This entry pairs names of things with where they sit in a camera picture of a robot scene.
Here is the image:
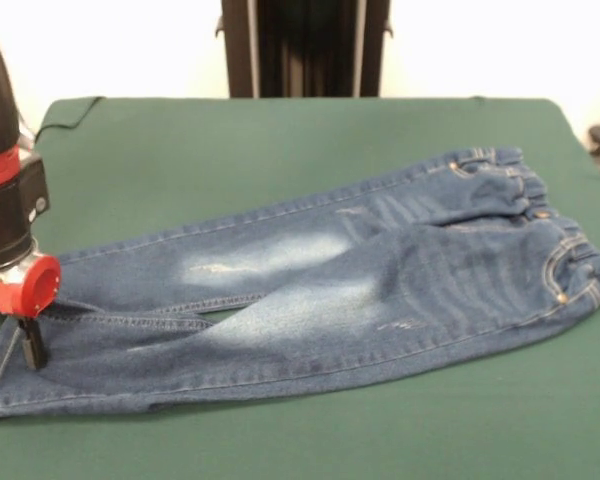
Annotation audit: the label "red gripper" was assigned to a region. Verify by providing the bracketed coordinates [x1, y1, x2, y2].
[0, 247, 63, 371]

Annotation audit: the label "blue denim jeans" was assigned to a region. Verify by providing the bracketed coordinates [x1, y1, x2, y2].
[0, 145, 600, 424]

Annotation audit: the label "dark green table cloth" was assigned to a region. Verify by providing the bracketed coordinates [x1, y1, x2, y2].
[0, 95, 600, 480]

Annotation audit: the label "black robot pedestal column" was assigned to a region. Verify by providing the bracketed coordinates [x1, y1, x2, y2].
[214, 0, 395, 100]

